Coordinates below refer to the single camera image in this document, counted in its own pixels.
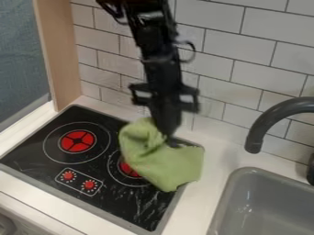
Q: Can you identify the toy stove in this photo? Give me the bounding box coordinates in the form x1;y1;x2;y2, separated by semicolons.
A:
0;104;203;233

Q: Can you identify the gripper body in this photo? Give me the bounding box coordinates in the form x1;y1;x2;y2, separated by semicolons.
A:
127;82;202;149

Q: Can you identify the tap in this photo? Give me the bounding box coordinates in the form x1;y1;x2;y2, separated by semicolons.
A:
242;96;314;186

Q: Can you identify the green cloth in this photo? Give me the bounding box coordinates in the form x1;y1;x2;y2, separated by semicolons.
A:
118;117;206;194

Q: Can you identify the toy sink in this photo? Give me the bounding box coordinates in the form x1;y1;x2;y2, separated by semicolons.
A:
205;166;314;235

